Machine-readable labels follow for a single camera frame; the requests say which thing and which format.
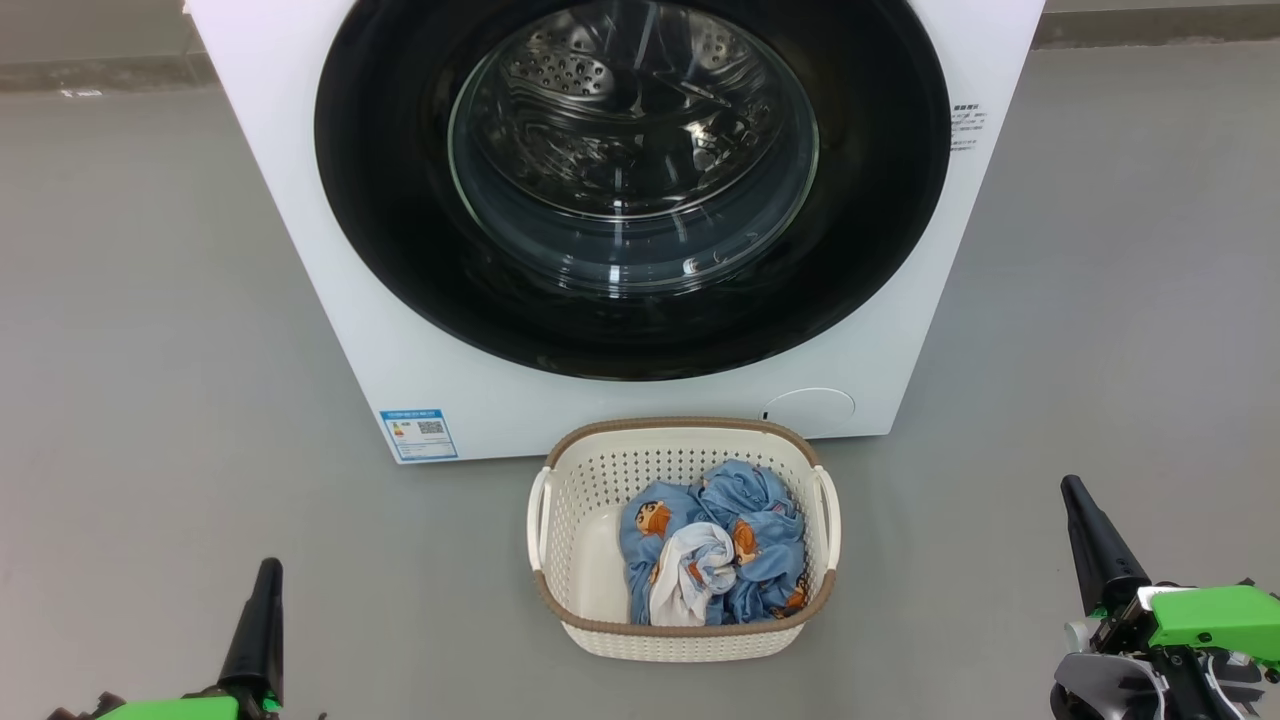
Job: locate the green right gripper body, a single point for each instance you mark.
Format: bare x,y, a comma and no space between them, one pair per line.
1210,615

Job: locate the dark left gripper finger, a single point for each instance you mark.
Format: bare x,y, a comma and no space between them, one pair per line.
255,640

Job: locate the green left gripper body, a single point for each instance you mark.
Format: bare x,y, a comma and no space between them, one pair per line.
170,710

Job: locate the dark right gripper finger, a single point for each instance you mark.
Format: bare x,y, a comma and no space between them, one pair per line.
1100,550

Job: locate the blue cartoon print garment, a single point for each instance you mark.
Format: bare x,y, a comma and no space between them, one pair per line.
765,550

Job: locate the white garment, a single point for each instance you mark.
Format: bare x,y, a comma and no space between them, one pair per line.
690,575

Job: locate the black round glass washer door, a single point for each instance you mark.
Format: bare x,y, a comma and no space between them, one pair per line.
400,250

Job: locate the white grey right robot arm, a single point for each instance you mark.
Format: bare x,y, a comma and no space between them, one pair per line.
1100,685

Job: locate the white front-load washing machine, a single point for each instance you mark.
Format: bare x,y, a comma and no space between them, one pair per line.
330,330

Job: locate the blue energy label sticker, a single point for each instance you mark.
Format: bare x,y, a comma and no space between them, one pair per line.
418,435

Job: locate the round white filter cover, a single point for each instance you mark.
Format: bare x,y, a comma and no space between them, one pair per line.
810,412

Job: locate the cream perforated laundry basket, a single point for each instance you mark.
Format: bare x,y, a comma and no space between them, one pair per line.
585,540

